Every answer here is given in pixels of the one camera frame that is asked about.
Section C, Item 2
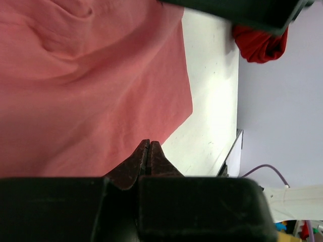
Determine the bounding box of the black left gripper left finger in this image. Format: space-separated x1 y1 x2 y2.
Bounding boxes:
1 140 150 241

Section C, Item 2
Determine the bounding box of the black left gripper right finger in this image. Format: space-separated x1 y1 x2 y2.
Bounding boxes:
137 141 278 241

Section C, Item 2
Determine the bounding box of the salmon pink t shirt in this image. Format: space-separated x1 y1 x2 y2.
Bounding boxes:
1 1 193 177

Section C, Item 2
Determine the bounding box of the red t shirt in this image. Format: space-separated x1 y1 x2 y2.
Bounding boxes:
232 25 288 64

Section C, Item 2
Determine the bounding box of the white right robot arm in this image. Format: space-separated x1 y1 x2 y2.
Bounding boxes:
164 0 315 36

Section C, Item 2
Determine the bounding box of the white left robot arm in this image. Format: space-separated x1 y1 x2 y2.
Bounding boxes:
1 140 322 241

